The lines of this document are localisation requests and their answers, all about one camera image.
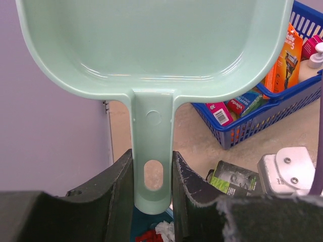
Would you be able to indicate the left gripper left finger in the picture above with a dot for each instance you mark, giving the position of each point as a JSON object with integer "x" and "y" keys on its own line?
{"x": 99, "y": 210}

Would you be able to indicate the teal trash bin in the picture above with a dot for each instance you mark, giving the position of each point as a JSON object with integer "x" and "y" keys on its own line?
{"x": 142, "y": 222}

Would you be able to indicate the mint green dustpan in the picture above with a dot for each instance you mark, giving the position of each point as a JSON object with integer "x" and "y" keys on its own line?
{"x": 154, "y": 56}

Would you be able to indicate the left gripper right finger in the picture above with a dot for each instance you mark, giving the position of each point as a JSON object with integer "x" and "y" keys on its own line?
{"x": 203, "y": 213}

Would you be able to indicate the blue green sponge pack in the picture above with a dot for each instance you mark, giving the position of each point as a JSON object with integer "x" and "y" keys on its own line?
{"x": 246, "y": 103}

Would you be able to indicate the red paper scrap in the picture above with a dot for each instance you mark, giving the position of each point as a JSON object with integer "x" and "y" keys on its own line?
{"x": 149, "y": 236}

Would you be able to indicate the white paper scrap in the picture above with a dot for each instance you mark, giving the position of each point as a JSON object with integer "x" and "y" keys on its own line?
{"x": 166, "y": 230}

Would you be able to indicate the orange razor package box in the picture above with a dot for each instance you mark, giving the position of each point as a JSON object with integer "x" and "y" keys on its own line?
{"x": 285, "y": 72}

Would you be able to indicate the pink snack box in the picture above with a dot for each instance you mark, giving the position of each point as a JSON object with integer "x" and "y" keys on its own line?
{"x": 220, "y": 112}

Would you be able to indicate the black razor package box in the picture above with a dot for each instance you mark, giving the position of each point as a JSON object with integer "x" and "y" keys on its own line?
{"x": 234, "y": 180}

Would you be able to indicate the white pump bottle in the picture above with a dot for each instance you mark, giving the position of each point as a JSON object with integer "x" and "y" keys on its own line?
{"x": 310, "y": 67}

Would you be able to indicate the blue plastic shopping basket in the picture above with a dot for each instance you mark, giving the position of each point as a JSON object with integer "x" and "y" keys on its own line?
{"x": 308, "y": 22}

